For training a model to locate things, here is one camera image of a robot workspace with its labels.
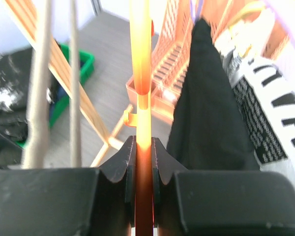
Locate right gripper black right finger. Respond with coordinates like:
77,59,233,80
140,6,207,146
151,138,295,236

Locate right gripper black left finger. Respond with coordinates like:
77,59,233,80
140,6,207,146
0,136,136,236

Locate grey plastic hanger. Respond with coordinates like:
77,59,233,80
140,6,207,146
22,0,82,169

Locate black white-speckled trousers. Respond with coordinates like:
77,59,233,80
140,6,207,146
0,47,33,169

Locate orange plastic hanger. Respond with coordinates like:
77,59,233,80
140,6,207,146
124,0,153,236

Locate blue denim trousers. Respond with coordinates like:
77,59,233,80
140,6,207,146
47,75,66,119

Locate yellow plastic hanger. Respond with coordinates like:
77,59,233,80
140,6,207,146
228,0,266,58

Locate lilac plastic hanger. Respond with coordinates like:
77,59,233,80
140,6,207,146
190,0,295,64

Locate plain black garment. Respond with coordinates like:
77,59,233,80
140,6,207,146
167,19,259,170

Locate green plastic tray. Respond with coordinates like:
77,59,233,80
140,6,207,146
16,43,96,149

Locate white black-printed garment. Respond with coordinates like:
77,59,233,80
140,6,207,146
215,9,295,188

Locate orange desk organiser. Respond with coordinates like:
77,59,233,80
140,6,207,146
125,0,290,123

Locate wooden clothes rack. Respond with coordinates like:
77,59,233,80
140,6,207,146
5,0,123,167

